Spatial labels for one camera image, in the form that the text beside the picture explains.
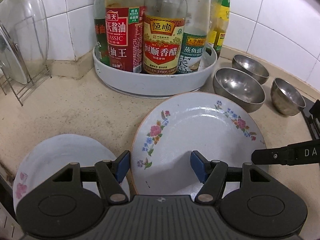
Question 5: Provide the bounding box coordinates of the small floral rimmed plate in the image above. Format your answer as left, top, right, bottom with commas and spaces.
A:
131, 92, 266, 197

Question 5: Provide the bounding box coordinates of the small steel bowl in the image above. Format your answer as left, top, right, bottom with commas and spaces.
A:
270, 77, 306, 116

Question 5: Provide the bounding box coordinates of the pink flower plate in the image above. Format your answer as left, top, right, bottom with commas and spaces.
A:
13, 134, 116, 209

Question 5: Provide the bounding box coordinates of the large steel bowl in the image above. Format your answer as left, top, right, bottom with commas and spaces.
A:
213, 67, 266, 113

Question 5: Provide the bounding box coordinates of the black gas stove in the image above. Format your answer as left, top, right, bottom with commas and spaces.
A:
302, 96, 319, 140

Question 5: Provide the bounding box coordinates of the white two-tier turntable rack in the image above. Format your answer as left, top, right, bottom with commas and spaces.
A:
92, 46, 217, 99

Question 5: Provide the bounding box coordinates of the purple neck fish sauce bottle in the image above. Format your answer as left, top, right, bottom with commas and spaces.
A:
177, 0, 211, 74

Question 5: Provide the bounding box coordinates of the glass pot lid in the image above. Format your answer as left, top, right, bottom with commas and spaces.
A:
1, 0, 49, 85

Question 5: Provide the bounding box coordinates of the red label soy sauce bottle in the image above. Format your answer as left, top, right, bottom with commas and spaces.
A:
105, 0, 145, 73

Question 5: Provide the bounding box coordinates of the yellow label vinegar bottle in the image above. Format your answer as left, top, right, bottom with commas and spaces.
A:
143, 0, 187, 75

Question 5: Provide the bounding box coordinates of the green yellow oil bottle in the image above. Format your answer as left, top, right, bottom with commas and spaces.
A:
207, 0, 230, 57

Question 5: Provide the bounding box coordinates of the green label bottle behind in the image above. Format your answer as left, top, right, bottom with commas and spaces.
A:
93, 0, 110, 65

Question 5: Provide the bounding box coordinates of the wire lid rack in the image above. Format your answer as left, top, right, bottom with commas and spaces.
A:
0, 17, 52, 106

